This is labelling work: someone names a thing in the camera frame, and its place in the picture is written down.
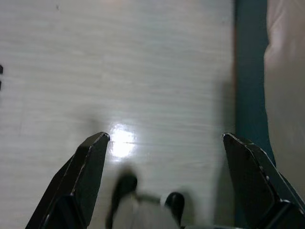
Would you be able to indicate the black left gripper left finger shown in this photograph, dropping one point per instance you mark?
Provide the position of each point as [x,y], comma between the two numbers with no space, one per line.
[76,186]

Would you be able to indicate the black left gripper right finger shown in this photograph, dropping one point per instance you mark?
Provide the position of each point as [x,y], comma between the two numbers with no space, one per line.
[257,190]

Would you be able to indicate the cream sheeted bed mattress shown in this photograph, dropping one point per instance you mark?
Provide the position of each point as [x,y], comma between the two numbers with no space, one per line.
[286,95]

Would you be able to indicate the small black object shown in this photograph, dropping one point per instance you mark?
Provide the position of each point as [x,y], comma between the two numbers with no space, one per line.
[1,71]

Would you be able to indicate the teal bed frame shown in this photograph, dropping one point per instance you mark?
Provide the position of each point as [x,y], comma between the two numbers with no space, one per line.
[250,71]

